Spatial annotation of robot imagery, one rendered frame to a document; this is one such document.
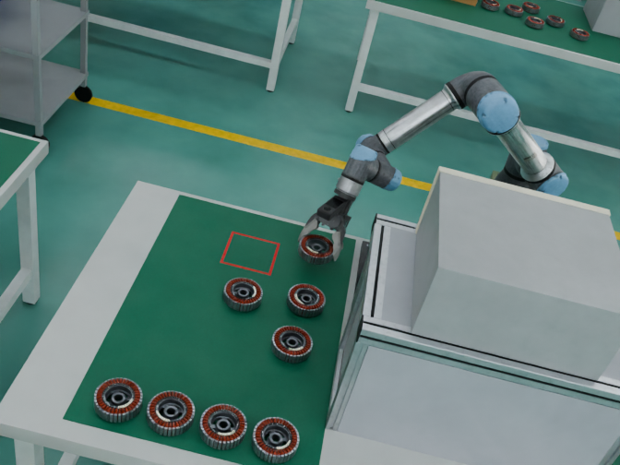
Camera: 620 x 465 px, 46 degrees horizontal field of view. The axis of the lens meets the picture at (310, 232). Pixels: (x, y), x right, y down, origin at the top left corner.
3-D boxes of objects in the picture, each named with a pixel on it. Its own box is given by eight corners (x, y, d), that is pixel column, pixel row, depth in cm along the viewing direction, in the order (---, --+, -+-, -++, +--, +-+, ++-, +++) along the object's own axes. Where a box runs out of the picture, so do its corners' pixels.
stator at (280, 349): (266, 335, 203) (268, 326, 201) (304, 331, 207) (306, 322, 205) (276, 366, 195) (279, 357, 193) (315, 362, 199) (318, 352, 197)
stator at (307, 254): (310, 236, 233) (312, 228, 230) (339, 253, 229) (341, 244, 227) (291, 254, 225) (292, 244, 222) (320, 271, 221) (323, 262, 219)
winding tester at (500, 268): (415, 229, 193) (438, 165, 180) (574, 269, 193) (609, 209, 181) (409, 333, 162) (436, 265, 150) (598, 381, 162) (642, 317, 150)
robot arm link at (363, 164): (385, 156, 223) (364, 146, 218) (369, 188, 224) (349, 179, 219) (371, 149, 229) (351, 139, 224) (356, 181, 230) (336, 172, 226)
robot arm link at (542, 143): (528, 158, 269) (540, 126, 260) (545, 180, 260) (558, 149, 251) (498, 160, 266) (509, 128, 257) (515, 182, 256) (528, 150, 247)
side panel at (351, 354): (338, 348, 205) (366, 263, 185) (348, 351, 205) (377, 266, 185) (325, 428, 183) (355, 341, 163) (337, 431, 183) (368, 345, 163)
